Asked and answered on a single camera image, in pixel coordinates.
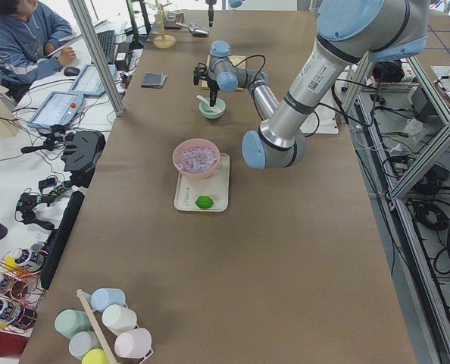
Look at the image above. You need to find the bamboo cutting board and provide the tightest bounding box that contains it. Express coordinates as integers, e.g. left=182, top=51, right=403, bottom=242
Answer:
left=206, top=55, right=249, bottom=93

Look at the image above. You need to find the white ceramic spoon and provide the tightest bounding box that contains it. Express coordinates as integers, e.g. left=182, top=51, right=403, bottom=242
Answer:
left=196, top=95, right=214, bottom=112

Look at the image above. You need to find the beige plastic tray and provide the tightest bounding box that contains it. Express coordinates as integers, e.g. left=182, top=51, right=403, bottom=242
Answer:
left=173, top=153, right=230, bottom=212

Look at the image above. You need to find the clear ice cubes pile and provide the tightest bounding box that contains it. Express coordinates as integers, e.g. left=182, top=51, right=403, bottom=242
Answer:
left=176, top=146, right=219, bottom=174

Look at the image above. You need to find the pink bowl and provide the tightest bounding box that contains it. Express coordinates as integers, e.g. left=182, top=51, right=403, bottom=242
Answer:
left=172, top=138, right=220, bottom=179

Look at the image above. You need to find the black computer mouse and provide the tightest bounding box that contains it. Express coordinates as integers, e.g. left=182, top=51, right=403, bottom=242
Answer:
left=64, top=66, right=80, bottom=77

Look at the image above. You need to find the pastel cup rack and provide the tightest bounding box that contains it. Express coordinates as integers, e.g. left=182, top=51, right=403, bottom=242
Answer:
left=54, top=288, right=154, bottom=363

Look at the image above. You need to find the aluminium frame post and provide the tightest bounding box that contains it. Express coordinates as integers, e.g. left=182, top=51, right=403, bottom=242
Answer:
left=68, top=0, right=124, bottom=117

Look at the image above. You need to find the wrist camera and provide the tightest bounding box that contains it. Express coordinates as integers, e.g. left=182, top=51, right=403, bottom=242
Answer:
left=193, top=62, right=208, bottom=86

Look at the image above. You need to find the black keyboard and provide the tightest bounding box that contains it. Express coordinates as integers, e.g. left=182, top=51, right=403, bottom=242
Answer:
left=96, top=30, right=116, bottom=64

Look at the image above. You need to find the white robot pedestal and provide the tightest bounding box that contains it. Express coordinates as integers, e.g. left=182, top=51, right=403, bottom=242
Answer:
left=300, top=104, right=339, bottom=134

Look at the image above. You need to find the wooden mug tree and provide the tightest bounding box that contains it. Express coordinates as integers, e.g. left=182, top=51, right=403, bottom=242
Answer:
left=153, top=1, right=176, bottom=49

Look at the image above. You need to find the metal ice scoop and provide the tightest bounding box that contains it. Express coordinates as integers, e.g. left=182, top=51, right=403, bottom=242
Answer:
left=177, top=22, right=210, bottom=38

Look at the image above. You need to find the blue teach pendant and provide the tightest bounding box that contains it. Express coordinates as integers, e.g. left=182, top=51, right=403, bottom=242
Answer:
left=27, top=91, right=84, bottom=129
left=69, top=64, right=105, bottom=98

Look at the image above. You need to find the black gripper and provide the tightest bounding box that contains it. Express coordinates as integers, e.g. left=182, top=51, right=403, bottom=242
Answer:
left=206, top=74, right=220, bottom=107
left=205, top=0, right=217, bottom=27

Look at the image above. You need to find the seated person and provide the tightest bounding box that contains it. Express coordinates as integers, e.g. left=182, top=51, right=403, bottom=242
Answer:
left=0, top=1, right=77, bottom=102

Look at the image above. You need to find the grey folded cloth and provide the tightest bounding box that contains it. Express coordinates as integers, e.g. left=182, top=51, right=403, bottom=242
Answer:
left=140, top=72, right=167, bottom=89

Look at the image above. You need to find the green lime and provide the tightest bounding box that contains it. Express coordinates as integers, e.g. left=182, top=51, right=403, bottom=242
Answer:
left=195, top=196, right=214, bottom=209

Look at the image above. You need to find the mint green bowl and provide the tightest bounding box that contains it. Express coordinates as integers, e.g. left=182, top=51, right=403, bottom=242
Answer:
left=198, top=98, right=226, bottom=120

